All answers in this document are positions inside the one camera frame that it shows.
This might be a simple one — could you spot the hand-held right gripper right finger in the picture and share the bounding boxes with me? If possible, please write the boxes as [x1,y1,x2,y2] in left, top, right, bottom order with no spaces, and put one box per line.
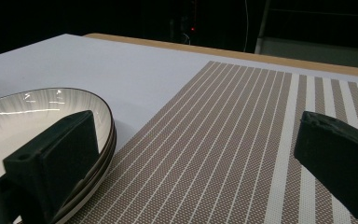
[293,110,358,224]

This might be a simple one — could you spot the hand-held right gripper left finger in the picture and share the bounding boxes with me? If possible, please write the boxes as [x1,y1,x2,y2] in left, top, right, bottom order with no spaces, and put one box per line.
[2,109,101,224]

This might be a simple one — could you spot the grey metal stand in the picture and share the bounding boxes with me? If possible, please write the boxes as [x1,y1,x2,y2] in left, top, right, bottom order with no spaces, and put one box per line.
[254,0,358,71]

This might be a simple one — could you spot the brown striped woven placemat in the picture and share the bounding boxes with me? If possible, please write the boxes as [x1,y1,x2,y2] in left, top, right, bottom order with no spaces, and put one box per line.
[13,60,358,224]

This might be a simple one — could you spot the dark device with red light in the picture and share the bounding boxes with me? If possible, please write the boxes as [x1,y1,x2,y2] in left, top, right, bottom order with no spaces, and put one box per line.
[180,0,200,45]

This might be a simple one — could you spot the thin white cable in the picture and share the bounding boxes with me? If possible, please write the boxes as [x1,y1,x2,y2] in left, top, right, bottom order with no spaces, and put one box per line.
[242,0,250,53]

